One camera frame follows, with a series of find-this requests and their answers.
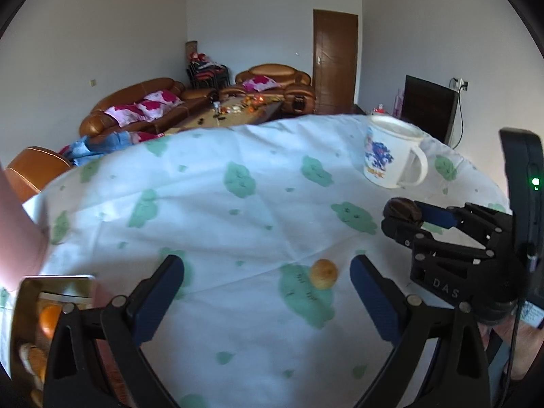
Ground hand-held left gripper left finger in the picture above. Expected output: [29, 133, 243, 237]
[42, 255, 185, 408]

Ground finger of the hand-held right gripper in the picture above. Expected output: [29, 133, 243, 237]
[419, 203, 513, 244]
[381, 216, 494, 261]

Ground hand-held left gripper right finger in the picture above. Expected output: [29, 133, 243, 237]
[349, 254, 491, 408]

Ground dark brown wrinkled fruit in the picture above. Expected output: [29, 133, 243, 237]
[384, 198, 423, 224]

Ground small tan round fruit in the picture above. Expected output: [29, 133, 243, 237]
[309, 259, 339, 290]

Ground pink metal tin box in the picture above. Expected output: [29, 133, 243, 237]
[8, 275, 128, 394]

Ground orange mandarin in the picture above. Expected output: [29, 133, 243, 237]
[39, 304, 64, 338]
[19, 342, 47, 385]

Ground person's right hand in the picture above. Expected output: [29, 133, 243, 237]
[478, 319, 544, 383]

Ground white printed mug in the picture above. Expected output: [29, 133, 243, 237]
[363, 116, 428, 188]

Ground black television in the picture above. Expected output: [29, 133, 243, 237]
[402, 75, 460, 145]

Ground white cloud-print tablecloth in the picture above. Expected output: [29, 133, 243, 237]
[0, 115, 511, 408]

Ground pink electric kettle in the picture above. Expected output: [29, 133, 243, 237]
[0, 166, 49, 290]

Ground blue cloth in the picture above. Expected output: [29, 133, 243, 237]
[59, 132, 171, 166]

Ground brown leather chair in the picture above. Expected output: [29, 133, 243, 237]
[6, 147, 73, 202]

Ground brown wooden door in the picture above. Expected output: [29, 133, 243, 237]
[313, 9, 359, 115]

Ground floral pink pillow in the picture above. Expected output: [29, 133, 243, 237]
[136, 90, 184, 120]
[104, 104, 147, 127]
[243, 75, 277, 93]

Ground brown leather armchair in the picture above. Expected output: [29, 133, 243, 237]
[235, 65, 316, 115]

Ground wooden coffee table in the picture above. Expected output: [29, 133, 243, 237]
[170, 98, 283, 130]

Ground brown leather sofa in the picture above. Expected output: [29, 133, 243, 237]
[80, 78, 213, 145]

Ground stack of black chairs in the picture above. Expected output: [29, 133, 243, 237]
[187, 62, 230, 90]

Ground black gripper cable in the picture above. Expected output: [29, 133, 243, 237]
[501, 297, 525, 408]

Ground black power cable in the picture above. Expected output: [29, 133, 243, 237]
[455, 89, 465, 150]

